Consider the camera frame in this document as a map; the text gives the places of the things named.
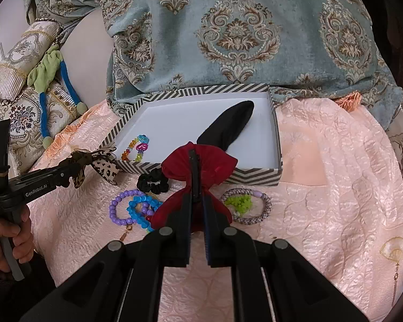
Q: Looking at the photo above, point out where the left hand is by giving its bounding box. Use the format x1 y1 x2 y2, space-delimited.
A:
0 205 34 273

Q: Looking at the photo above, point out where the cream embroidered pillow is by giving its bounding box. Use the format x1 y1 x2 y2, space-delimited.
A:
0 19 79 175

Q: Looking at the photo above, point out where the pink quilted bedspread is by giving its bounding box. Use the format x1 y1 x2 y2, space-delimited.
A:
30 99 403 321

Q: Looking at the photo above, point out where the red velvet hair bow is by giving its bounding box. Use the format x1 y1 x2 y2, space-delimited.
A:
151 142 238 230

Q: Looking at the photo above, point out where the striped white tray box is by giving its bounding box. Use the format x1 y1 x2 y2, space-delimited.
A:
101 84 282 186

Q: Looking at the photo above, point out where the leopard print hair bow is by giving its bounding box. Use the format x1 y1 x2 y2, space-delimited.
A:
58 148 120 188

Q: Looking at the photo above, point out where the blue bead bracelet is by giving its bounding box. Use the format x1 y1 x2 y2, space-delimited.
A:
125 193 164 233

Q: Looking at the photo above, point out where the green blue rope toy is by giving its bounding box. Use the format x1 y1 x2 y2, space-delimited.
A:
27 43 88 150

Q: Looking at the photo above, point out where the black hair clip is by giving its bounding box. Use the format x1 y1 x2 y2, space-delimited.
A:
196 100 255 151

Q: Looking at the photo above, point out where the purple bead bracelet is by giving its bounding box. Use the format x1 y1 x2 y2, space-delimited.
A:
108 189 146 227

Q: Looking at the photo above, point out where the black scrunchie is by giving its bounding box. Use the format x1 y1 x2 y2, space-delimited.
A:
137 168 170 195

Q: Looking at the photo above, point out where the braided hair tie green flower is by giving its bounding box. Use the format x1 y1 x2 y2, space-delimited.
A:
220 188 272 226

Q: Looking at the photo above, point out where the teal damask blanket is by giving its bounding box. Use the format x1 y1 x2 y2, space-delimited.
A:
24 0 403 127

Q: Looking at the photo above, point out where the rainbow bead bracelet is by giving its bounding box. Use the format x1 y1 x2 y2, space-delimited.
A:
120 134 151 164

